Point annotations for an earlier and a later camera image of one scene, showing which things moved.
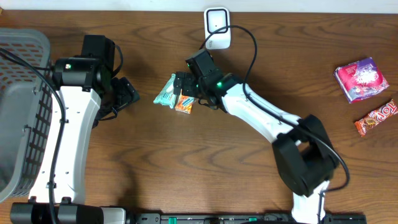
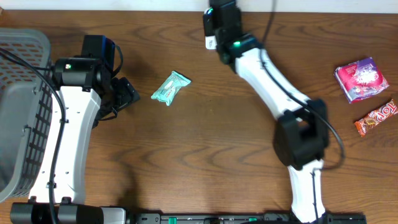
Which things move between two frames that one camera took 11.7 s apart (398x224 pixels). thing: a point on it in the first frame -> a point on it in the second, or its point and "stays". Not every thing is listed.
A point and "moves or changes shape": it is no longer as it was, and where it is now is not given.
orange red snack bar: (375, 117) stays
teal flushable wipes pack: (166, 96) moves or changes shape
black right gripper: (180, 84) -> (218, 4)
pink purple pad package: (360, 79) stays
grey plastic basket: (27, 109) stays
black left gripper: (128, 92) stays
